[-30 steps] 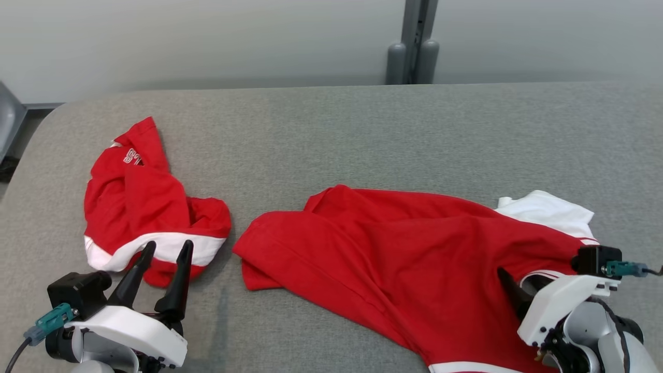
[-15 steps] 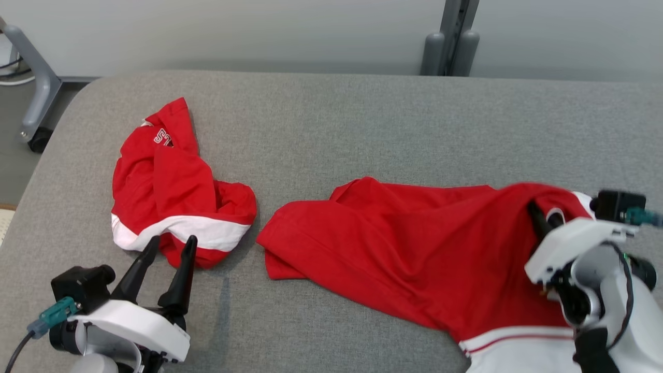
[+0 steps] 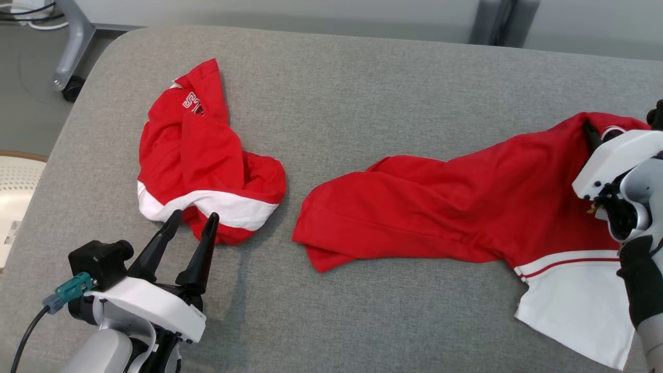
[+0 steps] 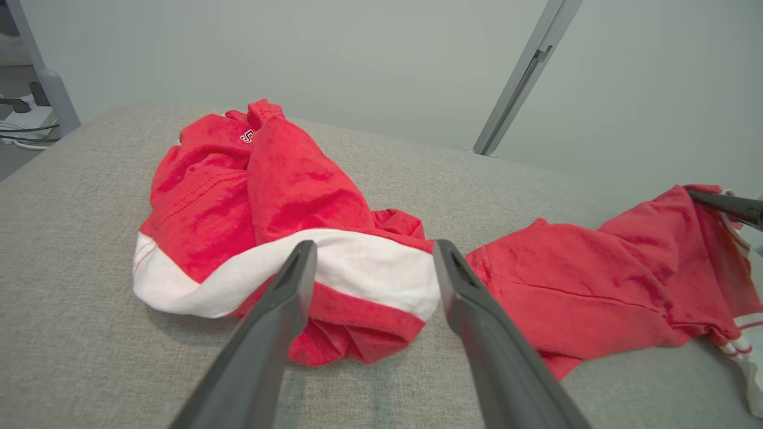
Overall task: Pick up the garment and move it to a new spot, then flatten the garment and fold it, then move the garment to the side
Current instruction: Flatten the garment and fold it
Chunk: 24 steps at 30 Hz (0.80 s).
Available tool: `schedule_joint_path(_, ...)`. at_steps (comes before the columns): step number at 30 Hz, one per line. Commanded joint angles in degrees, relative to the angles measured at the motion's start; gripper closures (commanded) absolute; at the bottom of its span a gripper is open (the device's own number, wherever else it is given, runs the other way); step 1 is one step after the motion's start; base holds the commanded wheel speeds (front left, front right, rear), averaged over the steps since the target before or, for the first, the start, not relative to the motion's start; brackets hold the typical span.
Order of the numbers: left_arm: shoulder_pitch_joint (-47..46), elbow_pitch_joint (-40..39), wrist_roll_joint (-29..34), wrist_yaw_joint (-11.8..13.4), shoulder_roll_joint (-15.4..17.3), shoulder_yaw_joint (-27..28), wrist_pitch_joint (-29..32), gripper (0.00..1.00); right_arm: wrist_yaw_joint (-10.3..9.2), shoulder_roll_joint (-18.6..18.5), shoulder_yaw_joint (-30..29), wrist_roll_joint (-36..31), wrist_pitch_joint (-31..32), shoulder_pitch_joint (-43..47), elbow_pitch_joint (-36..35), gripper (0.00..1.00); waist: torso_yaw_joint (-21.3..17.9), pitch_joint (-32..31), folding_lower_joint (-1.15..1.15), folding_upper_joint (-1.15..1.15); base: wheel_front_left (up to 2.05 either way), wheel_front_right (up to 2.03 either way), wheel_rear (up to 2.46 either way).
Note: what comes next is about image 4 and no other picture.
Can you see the red Bulls basketball jersey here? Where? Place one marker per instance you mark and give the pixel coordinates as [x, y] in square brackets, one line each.
[596, 280]

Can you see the grey partition leg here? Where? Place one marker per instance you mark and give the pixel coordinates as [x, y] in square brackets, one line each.
[59, 101]

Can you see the black plug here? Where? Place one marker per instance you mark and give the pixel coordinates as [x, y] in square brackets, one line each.
[18, 105]

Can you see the white power strip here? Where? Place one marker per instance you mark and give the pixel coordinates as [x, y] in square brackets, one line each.
[36, 114]

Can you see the grey metal partition post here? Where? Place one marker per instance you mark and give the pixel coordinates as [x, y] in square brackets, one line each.
[524, 71]

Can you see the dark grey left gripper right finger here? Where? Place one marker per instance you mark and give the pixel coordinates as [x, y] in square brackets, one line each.
[501, 375]

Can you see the red shorts with white stripe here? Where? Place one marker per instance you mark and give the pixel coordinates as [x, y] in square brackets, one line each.
[202, 208]

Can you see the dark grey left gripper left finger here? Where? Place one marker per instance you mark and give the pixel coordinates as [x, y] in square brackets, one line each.
[256, 369]

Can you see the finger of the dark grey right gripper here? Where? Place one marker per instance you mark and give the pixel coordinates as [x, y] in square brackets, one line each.
[736, 208]

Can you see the black power adapter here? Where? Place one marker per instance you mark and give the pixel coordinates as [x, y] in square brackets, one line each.
[40, 94]

